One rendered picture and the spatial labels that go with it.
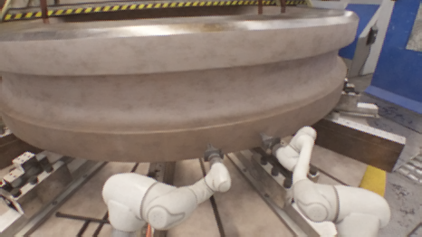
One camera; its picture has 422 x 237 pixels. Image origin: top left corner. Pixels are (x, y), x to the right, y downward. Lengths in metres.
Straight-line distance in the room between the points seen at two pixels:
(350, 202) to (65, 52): 1.54
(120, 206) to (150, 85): 0.86
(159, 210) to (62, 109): 1.36
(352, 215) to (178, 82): 1.13
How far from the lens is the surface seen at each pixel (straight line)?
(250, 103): 1.60
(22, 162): 2.17
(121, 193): 0.79
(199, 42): 1.21
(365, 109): 3.78
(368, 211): 0.93
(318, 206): 0.84
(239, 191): 2.09
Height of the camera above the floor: 1.89
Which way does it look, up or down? 27 degrees down
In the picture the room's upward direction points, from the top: 1 degrees counter-clockwise
